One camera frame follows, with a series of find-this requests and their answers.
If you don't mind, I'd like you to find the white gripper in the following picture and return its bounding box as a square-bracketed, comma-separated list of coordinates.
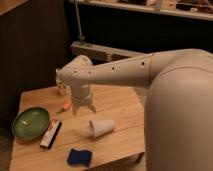
[70, 83, 97, 115]

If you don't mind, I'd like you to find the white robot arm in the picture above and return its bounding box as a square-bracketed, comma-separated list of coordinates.
[56, 49, 213, 171]

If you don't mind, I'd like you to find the small clear plastic bottle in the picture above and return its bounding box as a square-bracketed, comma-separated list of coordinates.
[56, 81, 69, 95]

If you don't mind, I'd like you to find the white paper cup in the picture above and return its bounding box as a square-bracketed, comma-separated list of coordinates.
[89, 119, 115, 138]

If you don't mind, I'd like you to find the black red white box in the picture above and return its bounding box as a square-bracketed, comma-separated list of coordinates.
[40, 119, 62, 149]

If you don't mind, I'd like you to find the blue sponge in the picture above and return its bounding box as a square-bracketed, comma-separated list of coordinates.
[67, 148, 92, 167]

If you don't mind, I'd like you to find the green bowl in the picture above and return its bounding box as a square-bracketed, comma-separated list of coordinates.
[12, 107, 50, 141]

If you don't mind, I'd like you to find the metal pole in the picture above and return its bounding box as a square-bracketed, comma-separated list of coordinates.
[74, 0, 85, 45]

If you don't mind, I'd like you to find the wooden shelf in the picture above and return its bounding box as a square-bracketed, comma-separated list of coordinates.
[68, 0, 213, 21]

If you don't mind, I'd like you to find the orange handled screwdriver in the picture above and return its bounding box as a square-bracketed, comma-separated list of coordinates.
[57, 100, 72, 114]

